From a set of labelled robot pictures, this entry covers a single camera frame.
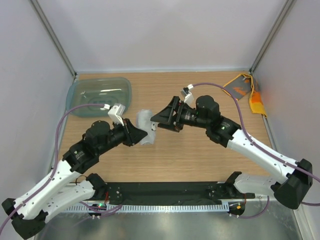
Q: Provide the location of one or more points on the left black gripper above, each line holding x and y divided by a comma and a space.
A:
133, 134

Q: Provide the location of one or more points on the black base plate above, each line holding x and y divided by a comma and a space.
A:
172, 191

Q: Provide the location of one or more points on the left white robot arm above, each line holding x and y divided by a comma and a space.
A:
32, 211

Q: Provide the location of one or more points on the grey panda towel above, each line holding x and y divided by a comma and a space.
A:
143, 122

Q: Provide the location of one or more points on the white slotted cable duct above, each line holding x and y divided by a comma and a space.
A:
224, 207

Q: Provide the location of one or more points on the teal plastic container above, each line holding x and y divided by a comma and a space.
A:
106, 90

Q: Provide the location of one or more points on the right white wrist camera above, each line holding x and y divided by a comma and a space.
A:
188, 97

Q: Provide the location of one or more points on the grey orange towel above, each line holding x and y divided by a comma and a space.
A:
245, 84

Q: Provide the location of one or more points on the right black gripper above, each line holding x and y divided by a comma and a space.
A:
165, 117

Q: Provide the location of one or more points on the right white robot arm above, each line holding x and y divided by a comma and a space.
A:
289, 180

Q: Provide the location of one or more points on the aluminium rail frame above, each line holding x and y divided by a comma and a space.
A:
161, 46

